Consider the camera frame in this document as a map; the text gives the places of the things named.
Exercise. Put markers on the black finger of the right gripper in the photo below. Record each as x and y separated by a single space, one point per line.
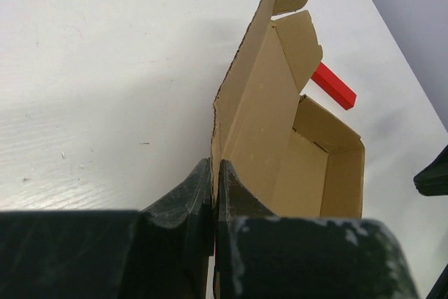
432 181

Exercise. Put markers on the brown cardboard box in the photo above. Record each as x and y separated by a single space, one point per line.
295 156

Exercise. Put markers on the red rectangular block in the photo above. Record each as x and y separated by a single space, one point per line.
334 87

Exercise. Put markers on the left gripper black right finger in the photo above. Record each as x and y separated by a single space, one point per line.
262 255

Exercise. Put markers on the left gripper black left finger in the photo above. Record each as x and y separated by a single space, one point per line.
161 251

